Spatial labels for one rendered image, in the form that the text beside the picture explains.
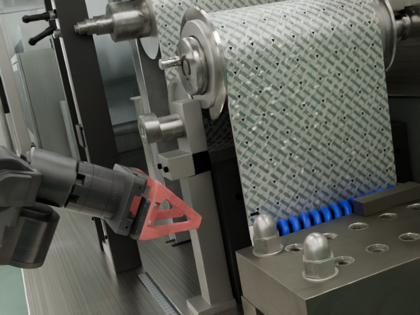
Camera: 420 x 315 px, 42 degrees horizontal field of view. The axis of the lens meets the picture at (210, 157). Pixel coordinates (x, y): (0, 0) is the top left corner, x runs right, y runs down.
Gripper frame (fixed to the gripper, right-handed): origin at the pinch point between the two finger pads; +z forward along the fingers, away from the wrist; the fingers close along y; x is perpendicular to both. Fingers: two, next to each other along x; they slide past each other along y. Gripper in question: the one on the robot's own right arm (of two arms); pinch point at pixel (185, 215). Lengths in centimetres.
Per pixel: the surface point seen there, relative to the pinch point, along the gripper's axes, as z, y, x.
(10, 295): 23, -277, -114
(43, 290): -6.6, -36.0, -24.8
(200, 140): 1.7, -7.1, 9.3
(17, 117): -16, -102, 0
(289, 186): 12.6, 0.2, 7.2
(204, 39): -4.2, -1.9, 21.1
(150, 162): 18, -76, 0
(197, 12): -5.4, -3.9, 24.2
